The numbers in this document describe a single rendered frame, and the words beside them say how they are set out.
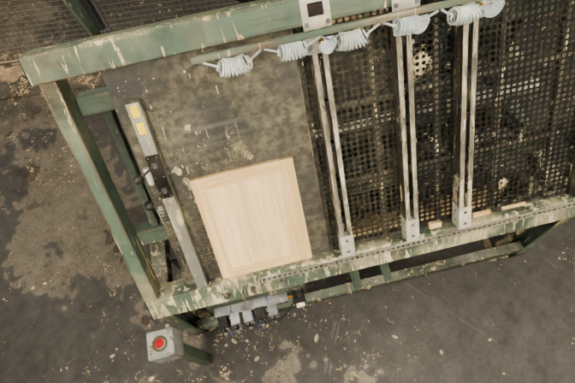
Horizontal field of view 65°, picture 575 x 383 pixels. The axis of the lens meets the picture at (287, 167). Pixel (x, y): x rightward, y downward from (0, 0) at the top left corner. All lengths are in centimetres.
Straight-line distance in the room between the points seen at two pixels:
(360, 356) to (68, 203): 236
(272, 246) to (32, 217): 223
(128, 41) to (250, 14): 41
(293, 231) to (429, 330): 134
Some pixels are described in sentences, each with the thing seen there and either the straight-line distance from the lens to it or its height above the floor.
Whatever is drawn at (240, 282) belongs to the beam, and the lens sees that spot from 221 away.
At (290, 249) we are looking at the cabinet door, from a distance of 215.
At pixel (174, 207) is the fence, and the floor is 130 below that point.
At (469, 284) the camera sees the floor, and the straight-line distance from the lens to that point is 323.
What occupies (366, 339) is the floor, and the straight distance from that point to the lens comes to 304.
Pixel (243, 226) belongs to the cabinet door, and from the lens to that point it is 204.
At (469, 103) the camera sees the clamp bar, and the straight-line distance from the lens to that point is 198.
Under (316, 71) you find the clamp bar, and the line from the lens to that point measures 169.
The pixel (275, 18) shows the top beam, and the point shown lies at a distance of 159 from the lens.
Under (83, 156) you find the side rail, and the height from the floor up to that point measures 158.
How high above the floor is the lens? 301
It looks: 63 degrees down
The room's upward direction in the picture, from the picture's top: 9 degrees counter-clockwise
